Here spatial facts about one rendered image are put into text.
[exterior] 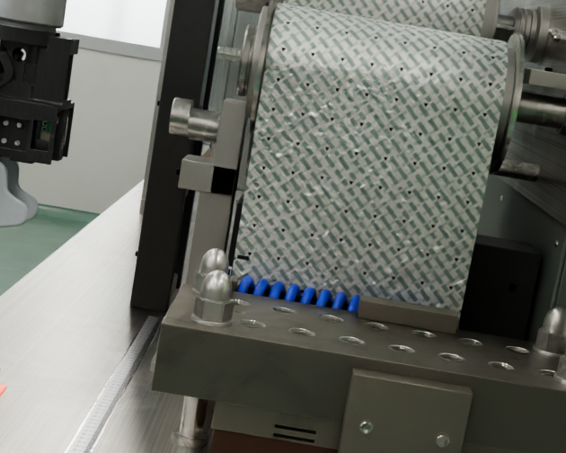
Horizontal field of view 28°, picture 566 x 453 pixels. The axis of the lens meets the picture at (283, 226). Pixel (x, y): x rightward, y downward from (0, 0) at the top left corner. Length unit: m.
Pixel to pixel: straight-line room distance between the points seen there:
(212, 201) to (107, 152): 5.62
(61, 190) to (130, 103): 0.67
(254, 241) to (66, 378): 0.24
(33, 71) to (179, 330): 0.27
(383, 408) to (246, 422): 0.12
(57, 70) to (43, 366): 0.35
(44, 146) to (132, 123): 5.76
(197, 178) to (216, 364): 0.30
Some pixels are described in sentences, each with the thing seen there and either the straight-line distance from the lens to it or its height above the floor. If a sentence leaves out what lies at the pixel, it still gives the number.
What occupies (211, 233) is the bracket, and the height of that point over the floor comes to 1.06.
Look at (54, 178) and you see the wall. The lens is 6.90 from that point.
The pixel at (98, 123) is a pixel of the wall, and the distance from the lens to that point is 6.82.
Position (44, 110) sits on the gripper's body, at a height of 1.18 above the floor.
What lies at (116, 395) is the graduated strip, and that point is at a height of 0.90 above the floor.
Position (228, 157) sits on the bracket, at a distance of 1.20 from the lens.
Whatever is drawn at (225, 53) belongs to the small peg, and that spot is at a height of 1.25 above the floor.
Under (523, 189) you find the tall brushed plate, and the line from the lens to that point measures 1.39.
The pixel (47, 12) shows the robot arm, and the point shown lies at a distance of 1.02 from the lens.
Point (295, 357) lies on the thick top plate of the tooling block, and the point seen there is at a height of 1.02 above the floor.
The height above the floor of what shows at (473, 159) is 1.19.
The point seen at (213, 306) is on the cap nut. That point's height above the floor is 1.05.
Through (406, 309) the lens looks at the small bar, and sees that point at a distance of 1.09.
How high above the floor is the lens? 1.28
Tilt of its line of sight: 9 degrees down
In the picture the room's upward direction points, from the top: 10 degrees clockwise
